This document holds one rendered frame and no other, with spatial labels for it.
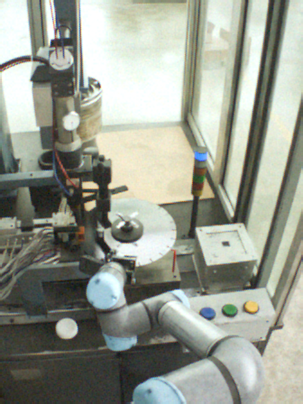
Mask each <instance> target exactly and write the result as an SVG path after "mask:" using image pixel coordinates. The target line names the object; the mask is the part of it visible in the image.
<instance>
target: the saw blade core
mask: <svg viewBox="0 0 303 404"><path fill-rule="evenodd" d="M116 200H117V202H116ZM138 201H139V199H137V198H129V201H128V198H118V199H113V200H112V209H111V213H108V215H109V220H110V221H111V222H112V223H113V222H114V221H115V220H116V219H118V218H120V217H118V216H116V215H115V214H116V213H118V214H119V215H121V216H131V215H132V214H133V213H135V212H136V213H137V215H136V216H134V217H133V218H136V219H138V220H139V221H141V222H142V224H143V225H144V233H143V235H142V236H141V237H140V238H138V239H137V240H135V241H131V242H123V241H118V240H116V239H115V238H114V237H113V236H112V235H111V227H109V228H107V229H105V228H104V227H96V224H95V217H94V216H93V209H95V208H96V207H93V208H91V209H90V210H89V211H88V212H87V214H86V215H85V216H84V217H83V219H82V220H81V222H80V224H79V225H80V226H84V233H83V234H78V239H79V242H80V244H81V246H82V247H83V249H84V251H85V252H86V253H87V254H88V255H89V254H90V256H92V257H95V258H98V259H99V260H101V259H102V258H103V259H102V262H106V257H107V255H108V254H109V253H110V251H111V249H112V248H115V249H116V250H117V251H119V252H121V253H124V255H132V256H138V258H137V260H136V266H135V267H138V266H139V264H140V266H143V265H147V264H150V263H152V262H155V261H157V260H159V259H160V258H162V257H163V256H165V255H166V254H167V253H168V252H165V251H164V249H165V250H167V251H169V250H170V248H171V247H172V245H173V244H174V242H175V240H174V239H176V226H175V223H174V221H173V219H172V217H171V216H170V215H169V214H168V213H167V212H166V210H165V209H164V208H163V207H159V206H158V205H156V204H154V203H151V202H150V201H146V200H141V199H140V202H138ZM150 203H151V204H150ZM149 204H150V205H149ZM158 208H159V209H158ZM170 222H171V223H170ZM81 238H83V239H81ZM167 246H169V247H167ZM162 255H163V256H162ZM138 262H139V264H138Z"/></svg>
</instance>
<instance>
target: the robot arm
mask: <svg viewBox="0 0 303 404"><path fill-rule="evenodd" d="M133 258H135V259H133ZM137 258H138V256H132V255H124V253H121V252H119V251H117V250H116V249H115V248H112V249H111V251H110V253H109V254H108V255H107V257H106V262H102V261H101V260H99V259H98V258H95V257H92V256H88V255H83V256H79V262H78V270H79V271H82V272H83V273H85V274H86V275H89V276H91V277H93V278H92V279H91V280H90V282H89V283H88V286H87V300H88V302H89V303H90V304H91V305H92V306H93V307H96V312H97V315H98V319H99V322H100V325H101V329H102V335H103V336H104V339H105V342H106V343H107V346H108V348H110V349H111V350H114V351H122V350H125V349H130V348H131V347H132V346H135V344H136V343H137V338H136V337H137V335H140V334H143V333H145V332H148V331H150V330H152V329H155V328H157V327H160V326H161V327H162V328H163V329H164V330H165V331H166V332H167V333H168V334H169V335H171V336H173V337H174V338H175V339H176V340H177V341H178V342H179V343H180V344H181V345H182V346H183V347H186V348H187V349H188V350H189V351H190V352H191V353H192V354H193V355H194V356H196V357H197V358H198V359H199V360H200V361H198V362H196V363H192V364H191V365H189V366H186V367H184V368H181V369H178V370H175V371H173V372H169V373H167V374H164V375H162V376H161V377H158V378H152V379H149V380H147V381H145V382H144V383H142V384H140V385H139V386H137V387H136V388H135V389H134V392H133V402H131V403H127V404H255V403H256V401H258V399H259V397H260V396H261V394H262V389H263V388H264V383H265V368H264V364H263V363H264V361H263V359H262V357H261V356H260V354H259V351H258V350H257V348H255V347H254V346H253V345H252V344H251V342H248V341H247V340H246V339H244V338H243V337H241V336H240V335H229V334H228V333H226V332H225V331H224V330H221V329H219V328H218V327H217V326H215V325H213V324H212V323H210V322H209V321H208V320H206V319H204V318H203V317H201V316H200V315H198V314H197V313H196V312H194V311H193V310H191V309H190V306H189V303H188V299H187V297H186V295H184V292H183V291H181V290H180V289H175V290H173V291H167V292H163V293H162V294H160V295H158V296H155V297H152V298H147V299H145V300H142V301H140V302H136V303H133V304H131V305H128V306H127V303H126V300H125V297H124V291H123V287H124V284H126V285H133V284H134V282H135V278H134V271H135V266H136V260H137Z"/></svg>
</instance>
